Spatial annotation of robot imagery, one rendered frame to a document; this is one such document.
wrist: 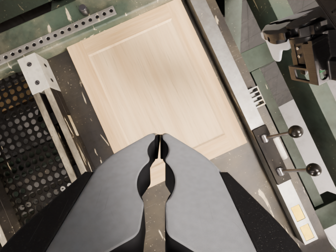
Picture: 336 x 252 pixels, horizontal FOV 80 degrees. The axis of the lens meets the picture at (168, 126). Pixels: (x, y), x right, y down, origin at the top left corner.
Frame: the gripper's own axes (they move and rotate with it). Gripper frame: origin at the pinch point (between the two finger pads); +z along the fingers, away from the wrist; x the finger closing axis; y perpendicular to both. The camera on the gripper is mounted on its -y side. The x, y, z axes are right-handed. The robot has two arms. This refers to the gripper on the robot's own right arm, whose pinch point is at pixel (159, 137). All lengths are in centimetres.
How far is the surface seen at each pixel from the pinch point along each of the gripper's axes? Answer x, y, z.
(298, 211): 45, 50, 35
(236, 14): 34, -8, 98
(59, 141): -34, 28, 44
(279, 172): 38, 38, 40
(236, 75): 24, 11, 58
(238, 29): 36, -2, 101
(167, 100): 1, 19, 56
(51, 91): -37, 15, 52
